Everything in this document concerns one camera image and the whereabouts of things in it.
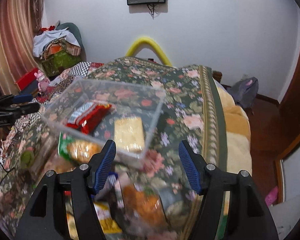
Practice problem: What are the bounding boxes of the dark blue box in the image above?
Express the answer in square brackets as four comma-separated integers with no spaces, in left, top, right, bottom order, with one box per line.
[20,80,39,95]

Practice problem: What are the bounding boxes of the yellow white chips bag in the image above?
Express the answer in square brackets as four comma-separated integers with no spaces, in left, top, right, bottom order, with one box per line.
[94,202,122,234]

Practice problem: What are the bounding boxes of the patchwork checkered quilt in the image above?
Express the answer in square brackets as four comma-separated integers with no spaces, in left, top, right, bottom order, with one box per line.
[14,62,103,131]

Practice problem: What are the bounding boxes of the white sandwich bread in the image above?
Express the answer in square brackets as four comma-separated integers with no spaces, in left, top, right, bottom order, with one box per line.
[114,116,145,153]

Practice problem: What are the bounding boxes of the pile of clothes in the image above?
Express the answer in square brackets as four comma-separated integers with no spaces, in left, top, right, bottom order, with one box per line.
[32,25,81,80]

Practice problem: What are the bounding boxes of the beige blanket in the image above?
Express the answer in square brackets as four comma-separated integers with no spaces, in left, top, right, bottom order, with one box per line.
[215,81,253,174]

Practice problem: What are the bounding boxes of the pink slipper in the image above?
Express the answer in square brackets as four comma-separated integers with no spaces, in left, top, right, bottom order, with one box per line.
[264,186,279,206]

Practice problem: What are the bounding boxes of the wooden wardrobe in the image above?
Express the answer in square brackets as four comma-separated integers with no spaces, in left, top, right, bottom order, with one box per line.
[274,51,300,203]

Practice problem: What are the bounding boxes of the clear plastic storage box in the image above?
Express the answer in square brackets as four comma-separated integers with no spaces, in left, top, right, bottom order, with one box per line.
[42,79,166,168]

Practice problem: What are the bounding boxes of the green jelly cup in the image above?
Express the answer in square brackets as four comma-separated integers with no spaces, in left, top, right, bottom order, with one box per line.
[20,150,34,169]

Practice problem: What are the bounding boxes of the red snack packet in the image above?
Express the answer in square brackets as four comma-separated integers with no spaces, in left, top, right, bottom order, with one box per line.
[66,101,112,134]

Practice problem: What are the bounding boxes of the grey backpack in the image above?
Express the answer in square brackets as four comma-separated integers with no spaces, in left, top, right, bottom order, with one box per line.
[234,77,258,109]

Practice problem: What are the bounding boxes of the yellow foam bed rail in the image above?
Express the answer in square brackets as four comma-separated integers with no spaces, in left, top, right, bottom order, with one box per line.
[125,36,173,67]

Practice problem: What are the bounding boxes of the monitor cables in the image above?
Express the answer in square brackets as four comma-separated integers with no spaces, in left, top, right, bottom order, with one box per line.
[117,0,170,20]

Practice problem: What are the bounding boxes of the clear bag golden puffs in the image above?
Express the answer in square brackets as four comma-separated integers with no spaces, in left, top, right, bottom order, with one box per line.
[122,183,167,234]

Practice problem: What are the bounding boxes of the green floral bedspread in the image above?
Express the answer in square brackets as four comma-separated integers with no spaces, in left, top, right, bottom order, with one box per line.
[0,57,227,239]

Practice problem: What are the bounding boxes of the striped brown curtain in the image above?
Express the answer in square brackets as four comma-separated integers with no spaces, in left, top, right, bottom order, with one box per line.
[0,0,44,96]

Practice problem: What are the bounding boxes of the grey chair back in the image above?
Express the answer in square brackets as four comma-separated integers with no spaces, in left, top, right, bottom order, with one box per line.
[56,22,87,61]

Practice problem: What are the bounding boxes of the red box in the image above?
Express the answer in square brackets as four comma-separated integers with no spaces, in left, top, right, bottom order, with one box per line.
[15,68,38,92]

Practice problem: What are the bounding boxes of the pink pig toy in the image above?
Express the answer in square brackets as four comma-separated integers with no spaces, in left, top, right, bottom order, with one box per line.
[34,70,50,93]

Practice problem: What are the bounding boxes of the clear bag of cookies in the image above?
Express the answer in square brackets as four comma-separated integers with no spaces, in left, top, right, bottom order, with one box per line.
[57,133,101,164]

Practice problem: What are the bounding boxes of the blue snack bag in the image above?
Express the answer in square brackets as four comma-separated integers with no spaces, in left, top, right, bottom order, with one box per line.
[95,172,121,200]

